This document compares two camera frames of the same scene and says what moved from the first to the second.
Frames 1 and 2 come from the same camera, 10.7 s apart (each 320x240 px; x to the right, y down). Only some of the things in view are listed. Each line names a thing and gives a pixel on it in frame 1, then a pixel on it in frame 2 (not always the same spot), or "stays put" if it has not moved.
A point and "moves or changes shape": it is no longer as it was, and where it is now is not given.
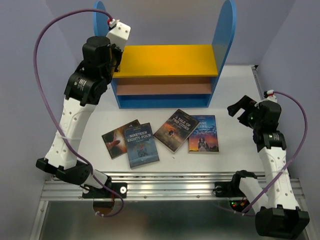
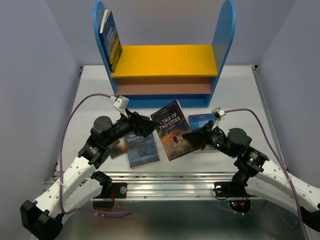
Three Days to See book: [115, 140] stays put
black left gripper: [118, 51] -> [140, 123]
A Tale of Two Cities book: [176, 130] moves or changes shape
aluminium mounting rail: [152, 186] stays put
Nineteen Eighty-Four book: [141, 146] stays put
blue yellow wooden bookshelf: [172, 76] stays put
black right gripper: [245, 103] -> [198, 138]
